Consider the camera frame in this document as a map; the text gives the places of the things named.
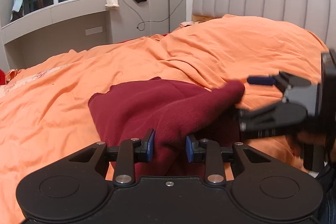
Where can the bright red cloth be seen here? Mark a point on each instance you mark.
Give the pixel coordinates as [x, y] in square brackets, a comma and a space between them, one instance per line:
[2, 78]

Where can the white wall socket plate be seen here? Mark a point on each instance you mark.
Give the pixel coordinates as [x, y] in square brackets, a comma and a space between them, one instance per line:
[94, 30]

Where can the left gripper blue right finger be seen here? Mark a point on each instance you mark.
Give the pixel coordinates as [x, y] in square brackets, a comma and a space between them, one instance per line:
[212, 155]

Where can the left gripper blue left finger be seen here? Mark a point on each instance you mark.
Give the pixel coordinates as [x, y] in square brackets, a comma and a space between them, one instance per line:
[127, 154]

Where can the grey built-in wardrobe unit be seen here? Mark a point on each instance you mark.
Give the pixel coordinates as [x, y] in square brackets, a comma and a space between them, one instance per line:
[27, 40]

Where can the orange duvet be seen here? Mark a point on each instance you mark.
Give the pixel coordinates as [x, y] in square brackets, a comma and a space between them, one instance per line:
[48, 118]

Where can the dark red long-sleeve sweater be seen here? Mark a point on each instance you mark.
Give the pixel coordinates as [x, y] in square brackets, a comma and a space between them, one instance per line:
[174, 109]

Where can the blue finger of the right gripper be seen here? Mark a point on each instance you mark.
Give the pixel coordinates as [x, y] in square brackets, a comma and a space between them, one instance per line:
[282, 81]
[272, 117]

